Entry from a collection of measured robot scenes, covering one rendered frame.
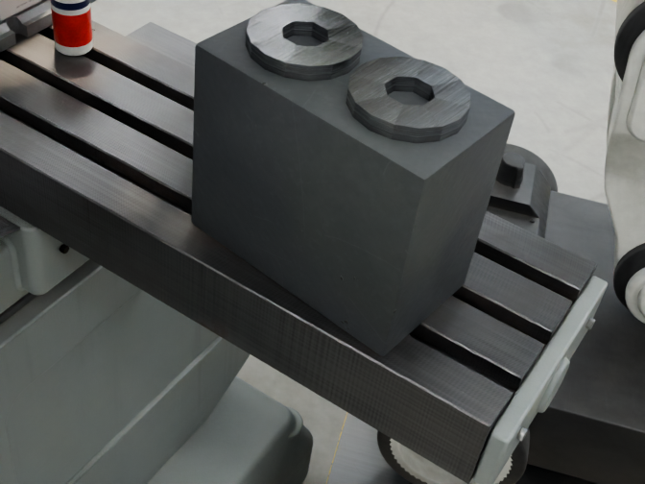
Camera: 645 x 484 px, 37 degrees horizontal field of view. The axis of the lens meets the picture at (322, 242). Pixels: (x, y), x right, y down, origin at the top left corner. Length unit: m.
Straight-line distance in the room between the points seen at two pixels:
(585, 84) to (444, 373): 2.32
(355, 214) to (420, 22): 2.47
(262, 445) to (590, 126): 1.58
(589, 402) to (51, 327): 0.69
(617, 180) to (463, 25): 1.97
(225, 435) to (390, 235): 1.00
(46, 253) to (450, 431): 0.46
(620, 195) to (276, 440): 0.72
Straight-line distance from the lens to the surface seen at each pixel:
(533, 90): 2.95
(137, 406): 1.44
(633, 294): 1.34
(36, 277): 1.03
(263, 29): 0.75
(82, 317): 1.17
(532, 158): 1.64
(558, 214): 1.59
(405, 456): 1.34
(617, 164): 1.24
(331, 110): 0.69
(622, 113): 1.16
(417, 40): 3.06
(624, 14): 1.16
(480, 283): 0.86
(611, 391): 1.36
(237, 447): 1.63
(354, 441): 1.41
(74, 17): 1.06
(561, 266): 0.90
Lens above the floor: 1.55
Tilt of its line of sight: 43 degrees down
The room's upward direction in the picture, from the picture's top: 9 degrees clockwise
